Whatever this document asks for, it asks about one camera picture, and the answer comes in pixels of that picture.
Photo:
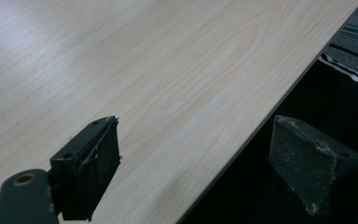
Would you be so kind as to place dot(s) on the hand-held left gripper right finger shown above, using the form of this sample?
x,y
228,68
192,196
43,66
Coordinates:
x,y
304,168

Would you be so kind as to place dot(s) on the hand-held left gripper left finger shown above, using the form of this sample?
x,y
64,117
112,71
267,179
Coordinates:
x,y
85,168

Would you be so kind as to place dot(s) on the black white striped cloth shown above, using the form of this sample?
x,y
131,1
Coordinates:
x,y
341,67

